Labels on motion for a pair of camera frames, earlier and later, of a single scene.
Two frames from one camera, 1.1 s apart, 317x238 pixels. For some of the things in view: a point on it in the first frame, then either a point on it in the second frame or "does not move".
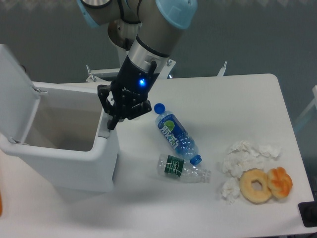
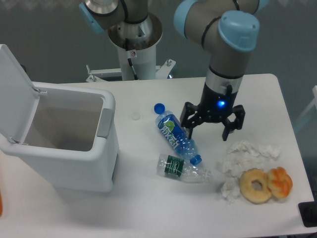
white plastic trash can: (60, 128) does not move
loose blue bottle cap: (159, 108) does not move
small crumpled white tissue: (231, 190) does not move
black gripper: (132, 85) -> (215, 106)
